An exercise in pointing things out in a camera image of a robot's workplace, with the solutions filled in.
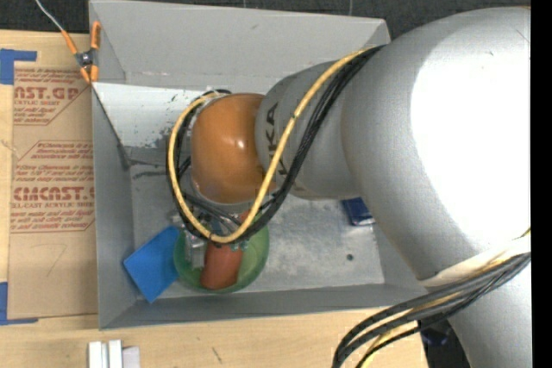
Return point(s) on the grey metal bin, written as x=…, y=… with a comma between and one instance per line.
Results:
x=241, y=51

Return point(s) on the brown cardboard board red print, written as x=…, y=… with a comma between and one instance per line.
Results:
x=47, y=142

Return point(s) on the orange-red toy sausage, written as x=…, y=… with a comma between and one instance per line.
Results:
x=220, y=269

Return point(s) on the dark blue box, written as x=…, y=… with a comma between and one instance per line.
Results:
x=357, y=213

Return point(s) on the green translucent cup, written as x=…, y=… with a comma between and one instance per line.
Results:
x=254, y=258

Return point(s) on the blue sponge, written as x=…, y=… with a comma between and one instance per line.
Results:
x=152, y=263

